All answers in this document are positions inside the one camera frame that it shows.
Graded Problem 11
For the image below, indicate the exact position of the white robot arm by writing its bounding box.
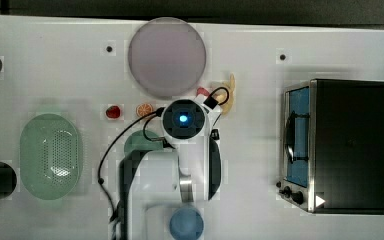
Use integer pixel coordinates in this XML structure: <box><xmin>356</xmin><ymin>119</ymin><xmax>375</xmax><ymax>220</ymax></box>
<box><xmin>118</xmin><ymin>97</ymin><xmax>222</xmax><ymax>240</ymax></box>

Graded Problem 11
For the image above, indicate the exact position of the green perforated strainer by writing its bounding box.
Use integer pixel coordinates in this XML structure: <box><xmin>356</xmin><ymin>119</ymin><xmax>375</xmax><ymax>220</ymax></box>
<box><xmin>19</xmin><ymin>113</ymin><xmax>83</xmax><ymax>200</ymax></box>

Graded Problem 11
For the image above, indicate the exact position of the red plush strawberry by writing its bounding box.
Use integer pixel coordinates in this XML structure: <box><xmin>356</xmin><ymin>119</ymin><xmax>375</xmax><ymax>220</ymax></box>
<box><xmin>196</xmin><ymin>87</ymin><xmax>210</xmax><ymax>97</ymax></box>

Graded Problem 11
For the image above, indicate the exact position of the yellow plush peeled banana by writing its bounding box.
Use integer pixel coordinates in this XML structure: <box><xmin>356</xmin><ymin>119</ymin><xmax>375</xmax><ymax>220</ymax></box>
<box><xmin>211</xmin><ymin>74</ymin><xmax>236</xmax><ymax>115</ymax></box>

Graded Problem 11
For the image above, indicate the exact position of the orange slice toy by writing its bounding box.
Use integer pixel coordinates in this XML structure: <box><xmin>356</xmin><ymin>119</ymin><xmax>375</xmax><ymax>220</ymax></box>
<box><xmin>136</xmin><ymin>103</ymin><xmax>154</xmax><ymax>117</ymax></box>

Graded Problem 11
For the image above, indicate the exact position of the green round bowl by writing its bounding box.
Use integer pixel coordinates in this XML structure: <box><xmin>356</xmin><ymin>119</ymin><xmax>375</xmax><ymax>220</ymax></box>
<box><xmin>124</xmin><ymin>130</ymin><xmax>163</xmax><ymax>155</ymax></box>

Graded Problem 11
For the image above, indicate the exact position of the round grey plate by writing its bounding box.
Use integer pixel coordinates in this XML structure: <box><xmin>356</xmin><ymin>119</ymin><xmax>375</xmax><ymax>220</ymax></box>
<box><xmin>128</xmin><ymin>17</ymin><xmax>207</xmax><ymax>99</ymax></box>

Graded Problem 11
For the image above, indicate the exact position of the small dark red strawberry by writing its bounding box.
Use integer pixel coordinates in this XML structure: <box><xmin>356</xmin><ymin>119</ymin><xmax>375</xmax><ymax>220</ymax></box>
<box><xmin>106</xmin><ymin>105</ymin><xmax>121</xmax><ymax>119</ymax></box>

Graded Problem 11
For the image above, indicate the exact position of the blue round cup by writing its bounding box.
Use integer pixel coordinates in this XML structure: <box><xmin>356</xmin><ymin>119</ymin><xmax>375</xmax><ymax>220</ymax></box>
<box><xmin>169</xmin><ymin>207</ymin><xmax>204</xmax><ymax>240</ymax></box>

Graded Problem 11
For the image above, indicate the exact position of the silver toaster oven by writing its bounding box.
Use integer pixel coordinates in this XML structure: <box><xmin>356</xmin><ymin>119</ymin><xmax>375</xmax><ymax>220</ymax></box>
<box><xmin>276</xmin><ymin>79</ymin><xmax>384</xmax><ymax>215</ymax></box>

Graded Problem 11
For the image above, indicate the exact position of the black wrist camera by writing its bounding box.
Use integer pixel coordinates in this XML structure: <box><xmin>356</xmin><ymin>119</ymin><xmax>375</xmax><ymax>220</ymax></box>
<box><xmin>204</xmin><ymin>96</ymin><xmax>219</xmax><ymax>109</ymax></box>

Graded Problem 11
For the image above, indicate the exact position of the black cable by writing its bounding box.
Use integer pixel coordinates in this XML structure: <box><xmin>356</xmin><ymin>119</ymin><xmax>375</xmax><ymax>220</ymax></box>
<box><xmin>97</xmin><ymin>107</ymin><xmax>166</xmax><ymax>240</ymax></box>

